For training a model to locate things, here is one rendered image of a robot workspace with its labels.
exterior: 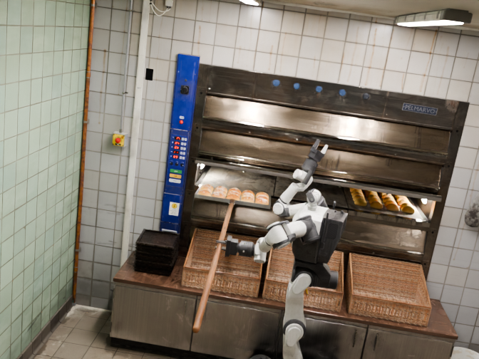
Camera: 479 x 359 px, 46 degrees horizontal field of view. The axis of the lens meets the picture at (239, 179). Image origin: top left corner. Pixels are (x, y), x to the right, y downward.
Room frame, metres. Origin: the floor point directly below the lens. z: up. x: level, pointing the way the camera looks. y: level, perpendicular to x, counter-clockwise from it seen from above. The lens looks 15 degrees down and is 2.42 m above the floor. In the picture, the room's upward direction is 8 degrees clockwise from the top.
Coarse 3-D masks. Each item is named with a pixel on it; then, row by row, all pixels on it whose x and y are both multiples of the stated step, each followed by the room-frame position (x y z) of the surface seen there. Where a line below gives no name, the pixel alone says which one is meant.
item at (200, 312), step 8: (224, 224) 3.33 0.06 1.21; (224, 232) 3.20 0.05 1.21; (216, 248) 2.96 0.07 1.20; (216, 256) 2.82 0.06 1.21; (216, 264) 2.74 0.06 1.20; (208, 280) 2.53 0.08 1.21; (208, 288) 2.44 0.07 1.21; (208, 296) 2.39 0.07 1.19; (200, 304) 2.28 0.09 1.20; (200, 312) 2.21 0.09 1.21; (200, 320) 2.15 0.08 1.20; (192, 328) 2.08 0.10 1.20
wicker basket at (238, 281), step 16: (192, 240) 3.99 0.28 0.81; (208, 240) 4.11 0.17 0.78; (224, 240) 4.12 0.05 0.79; (240, 240) 4.12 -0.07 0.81; (256, 240) 4.11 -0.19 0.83; (208, 256) 4.08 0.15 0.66; (224, 256) 4.09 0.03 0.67; (240, 256) 4.09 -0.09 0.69; (192, 272) 3.67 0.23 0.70; (208, 272) 3.67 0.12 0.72; (224, 272) 3.98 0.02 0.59; (240, 272) 4.03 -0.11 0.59; (256, 272) 4.06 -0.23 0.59; (224, 288) 3.71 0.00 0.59; (240, 288) 3.67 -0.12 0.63; (256, 288) 3.78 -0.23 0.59
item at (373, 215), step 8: (200, 184) 4.23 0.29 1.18; (272, 200) 4.15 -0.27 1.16; (296, 200) 4.17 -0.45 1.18; (336, 208) 4.12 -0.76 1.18; (344, 208) 4.14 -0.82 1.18; (360, 216) 4.11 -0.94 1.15; (368, 216) 4.10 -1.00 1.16; (376, 216) 4.10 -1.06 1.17; (384, 216) 4.10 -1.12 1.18; (392, 216) 4.12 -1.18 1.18; (400, 216) 4.14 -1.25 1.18; (408, 224) 4.09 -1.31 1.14; (416, 224) 4.08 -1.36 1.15; (424, 224) 4.08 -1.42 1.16
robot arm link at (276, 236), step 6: (276, 228) 2.83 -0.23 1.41; (282, 228) 2.85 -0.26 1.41; (270, 234) 2.82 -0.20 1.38; (276, 234) 2.81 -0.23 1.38; (282, 234) 2.81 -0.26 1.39; (264, 240) 2.86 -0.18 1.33; (270, 240) 2.82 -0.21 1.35; (276, 240) 2.80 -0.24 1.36; (282, 240) 2.79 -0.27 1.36; (288, 240) 2.81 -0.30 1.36; (264, 246) 2.88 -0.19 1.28; (270, 246) 2.85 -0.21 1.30; (276, 246) 2.79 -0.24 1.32
